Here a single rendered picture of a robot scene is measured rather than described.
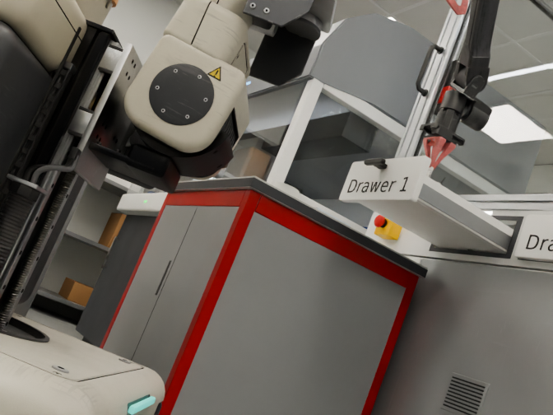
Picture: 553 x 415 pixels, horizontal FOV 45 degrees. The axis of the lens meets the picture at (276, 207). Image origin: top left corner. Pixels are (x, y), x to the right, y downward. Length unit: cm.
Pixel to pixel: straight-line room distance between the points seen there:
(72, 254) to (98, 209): 42
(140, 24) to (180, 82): 486
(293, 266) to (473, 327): 46
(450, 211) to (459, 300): 28
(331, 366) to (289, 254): 31
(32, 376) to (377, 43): 208
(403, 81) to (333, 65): 33
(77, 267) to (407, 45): 366
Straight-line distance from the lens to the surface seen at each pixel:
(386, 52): 270
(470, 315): 173
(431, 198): 155
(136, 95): 110
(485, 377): 164
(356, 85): 259
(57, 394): 86
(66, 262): 563
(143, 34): 593
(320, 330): 169
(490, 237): 168
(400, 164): 159
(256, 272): 158
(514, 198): 178
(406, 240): 201
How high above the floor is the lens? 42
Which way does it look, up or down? 11 degrees up
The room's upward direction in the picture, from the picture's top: 22 degrees clockwise
